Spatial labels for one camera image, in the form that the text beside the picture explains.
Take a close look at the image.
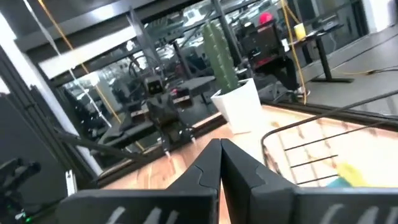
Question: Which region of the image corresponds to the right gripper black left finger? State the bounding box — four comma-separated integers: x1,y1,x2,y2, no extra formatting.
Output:
57,139,222,224

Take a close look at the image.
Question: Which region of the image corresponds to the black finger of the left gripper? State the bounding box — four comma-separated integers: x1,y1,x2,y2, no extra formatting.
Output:
160,126,174,159
178,123,197,144

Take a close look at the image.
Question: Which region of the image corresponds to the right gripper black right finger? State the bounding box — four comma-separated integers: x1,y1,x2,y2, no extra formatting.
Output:
221,139,398,224

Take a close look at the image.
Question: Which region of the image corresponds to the turquoise microfiber towel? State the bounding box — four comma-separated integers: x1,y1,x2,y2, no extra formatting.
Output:
326,177,353,189

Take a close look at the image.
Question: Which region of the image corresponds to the yellow microfiber towel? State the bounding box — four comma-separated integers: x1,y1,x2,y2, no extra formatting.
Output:
337,163,373,188

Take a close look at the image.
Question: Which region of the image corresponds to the black wire basket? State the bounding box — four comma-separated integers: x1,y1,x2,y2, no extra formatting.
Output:
261,90,398,187

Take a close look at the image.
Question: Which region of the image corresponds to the dark grey desk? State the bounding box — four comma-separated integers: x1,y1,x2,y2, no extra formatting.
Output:
167,76,218,98

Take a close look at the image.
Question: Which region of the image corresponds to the white faceted plant pot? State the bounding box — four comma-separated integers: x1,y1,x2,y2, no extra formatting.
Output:
210,77,264,134

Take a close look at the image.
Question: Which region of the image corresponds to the green cactus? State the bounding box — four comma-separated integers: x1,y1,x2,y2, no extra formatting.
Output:
201,20,240,94

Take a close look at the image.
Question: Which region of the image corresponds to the person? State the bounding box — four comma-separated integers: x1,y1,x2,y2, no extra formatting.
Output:
242,11,301,94

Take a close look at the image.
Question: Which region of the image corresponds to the black device with status light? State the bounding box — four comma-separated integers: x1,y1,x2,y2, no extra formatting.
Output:
0,157,42,224

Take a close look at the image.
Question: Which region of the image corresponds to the yellow cup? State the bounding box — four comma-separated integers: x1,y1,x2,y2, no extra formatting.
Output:
294,22,307,41

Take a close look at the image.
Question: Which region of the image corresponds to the black standing desk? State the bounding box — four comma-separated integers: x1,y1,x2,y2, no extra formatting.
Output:
289,21,355,83

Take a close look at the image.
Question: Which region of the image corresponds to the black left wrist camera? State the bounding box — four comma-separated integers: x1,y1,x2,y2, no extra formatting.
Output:
143,76,165,96

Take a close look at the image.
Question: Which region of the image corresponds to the silver bracket plate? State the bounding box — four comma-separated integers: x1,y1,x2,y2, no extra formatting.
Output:
65,169,77,197

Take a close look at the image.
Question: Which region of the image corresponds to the yellow cable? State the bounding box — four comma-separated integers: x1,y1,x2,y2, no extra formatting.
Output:
37,0,147,153
279,0,377,105

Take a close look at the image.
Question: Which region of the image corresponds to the white cable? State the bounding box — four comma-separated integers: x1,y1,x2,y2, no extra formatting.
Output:
22,0,112,128

